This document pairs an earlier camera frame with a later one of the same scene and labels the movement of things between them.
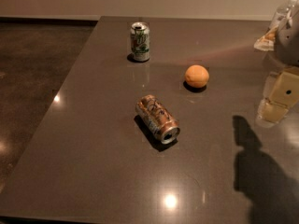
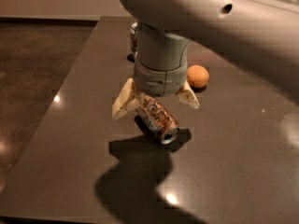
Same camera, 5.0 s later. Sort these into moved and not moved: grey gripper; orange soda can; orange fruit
Moved: grey gripper
Not moved: orange soda can; orange fruit
